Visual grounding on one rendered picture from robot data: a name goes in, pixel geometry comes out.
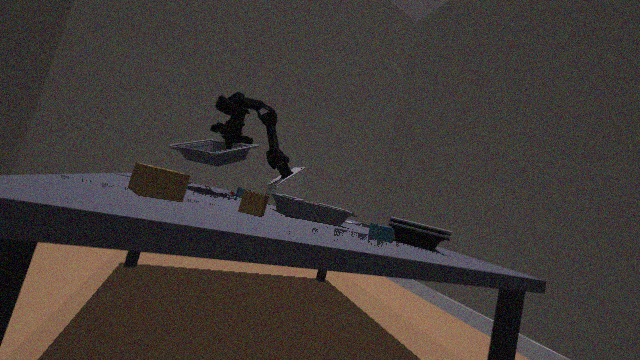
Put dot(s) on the light blue cube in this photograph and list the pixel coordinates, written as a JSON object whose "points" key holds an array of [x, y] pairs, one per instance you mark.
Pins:
{"points": [[240, 192], [381, 233]]}

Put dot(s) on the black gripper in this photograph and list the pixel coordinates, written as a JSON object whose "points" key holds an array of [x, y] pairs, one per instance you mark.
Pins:
{"points": [[232, 134]]}

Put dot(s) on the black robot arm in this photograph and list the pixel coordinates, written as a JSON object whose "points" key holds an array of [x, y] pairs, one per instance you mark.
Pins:
{"points": [[237, 106]]}

